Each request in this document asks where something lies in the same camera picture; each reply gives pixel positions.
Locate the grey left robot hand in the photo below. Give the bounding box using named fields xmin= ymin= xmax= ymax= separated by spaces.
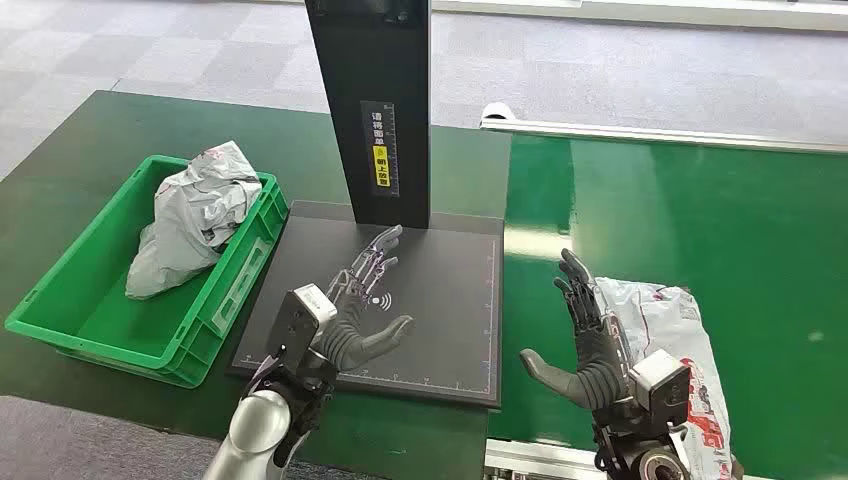
xmin=309 ymin=225 xmax=416 ymax=374

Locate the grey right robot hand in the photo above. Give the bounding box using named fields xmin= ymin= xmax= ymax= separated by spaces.
xmin=519 ymin=248 xmax=637 ymax=412

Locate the grey mailer package red stripe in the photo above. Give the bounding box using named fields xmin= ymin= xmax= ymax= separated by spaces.
xmin=592 ymin=276 xmax=733 ymax=480

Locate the crumpled grey mailer package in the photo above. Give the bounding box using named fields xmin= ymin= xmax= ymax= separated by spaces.
xmin=125 ymin=140 xmax=264 ymax=301

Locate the green plastic basket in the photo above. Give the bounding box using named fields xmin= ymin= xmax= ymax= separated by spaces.
xmin=5 ymin=154 xmax=291 ymax=390

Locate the black scale platform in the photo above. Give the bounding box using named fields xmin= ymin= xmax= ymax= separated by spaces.
xmin=228 ymin=200 xmax=505 ymax=409

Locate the yellow and black column label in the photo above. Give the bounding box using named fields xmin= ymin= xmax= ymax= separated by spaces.
xmin=360 ymin=100 xmax=401 ymax=199

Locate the green conveyor belt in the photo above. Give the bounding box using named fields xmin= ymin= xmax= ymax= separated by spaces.
xmin=488 ymin=132 xmax=848 ymax=480

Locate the black scale column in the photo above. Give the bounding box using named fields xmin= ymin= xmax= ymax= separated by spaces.
xmin=304 ymin=0 xmax=432 ymax=230

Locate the white background ledge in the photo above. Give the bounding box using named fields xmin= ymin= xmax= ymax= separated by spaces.
xmin=430 ymin=0 xmax=848 ymax=33

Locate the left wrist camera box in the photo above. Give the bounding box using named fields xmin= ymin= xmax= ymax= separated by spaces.
xmin=268 ymin=284 xmax=339 ymax=362

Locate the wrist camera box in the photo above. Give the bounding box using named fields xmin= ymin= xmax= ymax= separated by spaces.
xmin=268 ymin=284 xmax=339 ymax=362
xmin=627 ymin=349 xmax=692 ymax=425

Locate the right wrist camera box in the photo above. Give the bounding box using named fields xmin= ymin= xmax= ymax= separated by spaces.
xmin=627 ymin=349 xmax=692 ymax=425

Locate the aluminium conveyor side rail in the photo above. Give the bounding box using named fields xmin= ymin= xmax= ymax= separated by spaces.
xmin=483 ymin=438 xmax=601 ymax=480
xmin=480 ymin=115 xmax=848 ymax=155

